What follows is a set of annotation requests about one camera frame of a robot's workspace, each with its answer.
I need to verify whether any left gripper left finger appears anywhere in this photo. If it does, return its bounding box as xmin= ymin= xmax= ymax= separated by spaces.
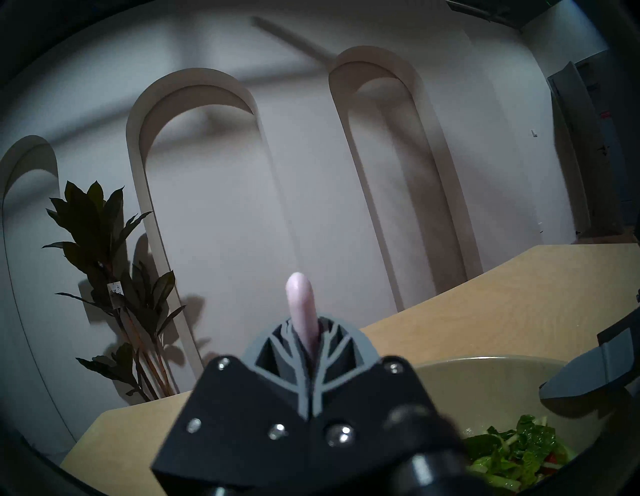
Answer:
xmin=151 ymin=322 xmax=316 ymax=489

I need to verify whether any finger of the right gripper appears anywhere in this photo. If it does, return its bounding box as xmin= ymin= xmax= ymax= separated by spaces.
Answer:
xmin=597 ymin=307 xmax=640 ymax=347
xmin=539 ymin=330 xmax=640 ymax=402

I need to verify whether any beige green salad bowl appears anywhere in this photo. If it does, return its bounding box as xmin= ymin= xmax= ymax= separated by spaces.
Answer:
xmin=414 ymin=355 xmax=621 ymax=496

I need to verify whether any mixed green salad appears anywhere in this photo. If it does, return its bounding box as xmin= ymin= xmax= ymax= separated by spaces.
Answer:
xmin=462 ymin=415 xmax=576 ymax=493

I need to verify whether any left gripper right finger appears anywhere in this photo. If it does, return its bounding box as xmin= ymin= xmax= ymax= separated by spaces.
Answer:
xmin=313 ymin=324 xmax=466 ymax=459

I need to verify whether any pale pink white spoon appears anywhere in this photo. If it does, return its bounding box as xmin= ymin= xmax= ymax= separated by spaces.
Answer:
xmin=285 ymin=272 xmax=321 ymax=368

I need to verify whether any dark grey cabinet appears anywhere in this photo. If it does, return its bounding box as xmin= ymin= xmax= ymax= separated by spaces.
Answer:
xmin=547 ymin=50 xmax=640 ymax=241

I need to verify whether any tall dark green potted plant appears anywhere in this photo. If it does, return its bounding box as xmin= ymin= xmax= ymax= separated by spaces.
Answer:
xmin=42 ymin=181 xmax=187 ymax=401

